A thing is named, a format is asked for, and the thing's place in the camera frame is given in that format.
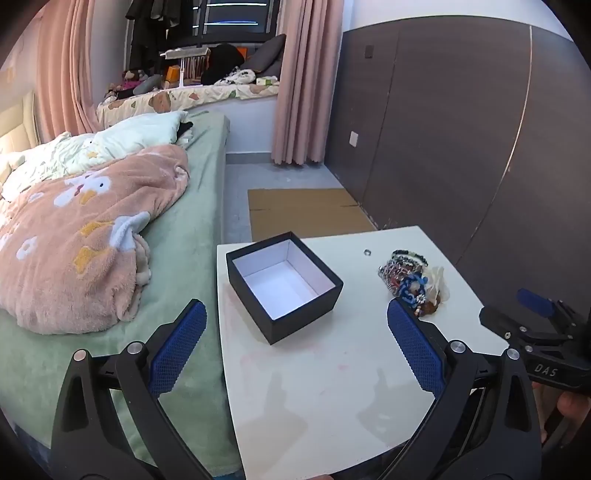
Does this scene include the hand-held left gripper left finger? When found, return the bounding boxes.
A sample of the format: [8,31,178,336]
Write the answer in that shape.
[51,298,214,480]

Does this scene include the flat cardboard sheet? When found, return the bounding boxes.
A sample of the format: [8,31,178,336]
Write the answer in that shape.
[247,187,378,243]

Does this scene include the white shell hair clip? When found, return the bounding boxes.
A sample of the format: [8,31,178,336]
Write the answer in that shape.
[422,267,452,305]

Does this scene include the hanging dark clothes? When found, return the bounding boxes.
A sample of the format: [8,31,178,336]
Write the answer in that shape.
[124,0,204,75]

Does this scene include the green and dark bead bracelet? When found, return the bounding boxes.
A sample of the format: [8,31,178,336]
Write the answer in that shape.
[392,250,429,269]

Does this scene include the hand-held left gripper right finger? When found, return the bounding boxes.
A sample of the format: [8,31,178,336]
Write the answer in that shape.
[383,297,544,480]

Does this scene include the black square gift box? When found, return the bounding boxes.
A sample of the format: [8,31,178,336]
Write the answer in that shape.
[225,232,345,346]

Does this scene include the silver and red bracelet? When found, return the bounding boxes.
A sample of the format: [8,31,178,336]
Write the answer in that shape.
[379,261,413,294]

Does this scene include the bed with green sheet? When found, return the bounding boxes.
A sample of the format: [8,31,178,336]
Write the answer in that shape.
[0,112,241,472]

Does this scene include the dark grey pillow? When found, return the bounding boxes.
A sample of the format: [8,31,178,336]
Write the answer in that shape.
[248,33,287,77]

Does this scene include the plush toy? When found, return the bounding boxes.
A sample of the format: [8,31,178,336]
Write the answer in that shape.
[105,68,166,99]

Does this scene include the blue beaded ornament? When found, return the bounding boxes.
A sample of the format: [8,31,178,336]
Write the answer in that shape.
[398,273,429,306]

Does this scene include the pink curtain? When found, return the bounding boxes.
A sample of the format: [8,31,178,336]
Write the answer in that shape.
[270,0,354,166]
[35,0,103,136]

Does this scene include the person's right hand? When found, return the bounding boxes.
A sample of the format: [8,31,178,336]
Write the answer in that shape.
[531,381,591,439]

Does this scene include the black bag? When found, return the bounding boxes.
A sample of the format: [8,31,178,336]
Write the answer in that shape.
[201,43,246,86]

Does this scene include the pink flower print blanket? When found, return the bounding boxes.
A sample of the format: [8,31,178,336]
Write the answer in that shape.
[0,144,191,335]

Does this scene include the white folding stand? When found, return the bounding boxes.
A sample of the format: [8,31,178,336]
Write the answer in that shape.
[159,45,212,88]

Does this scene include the beige padded headboard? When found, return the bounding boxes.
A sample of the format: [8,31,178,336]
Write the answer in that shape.
[0,90,38,158]

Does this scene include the light green quilt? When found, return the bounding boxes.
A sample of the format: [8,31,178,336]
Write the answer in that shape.
[0,110,190,202]

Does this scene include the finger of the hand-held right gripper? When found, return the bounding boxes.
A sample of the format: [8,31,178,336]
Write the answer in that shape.
[516,288,583,332]
[479,306,570,350]

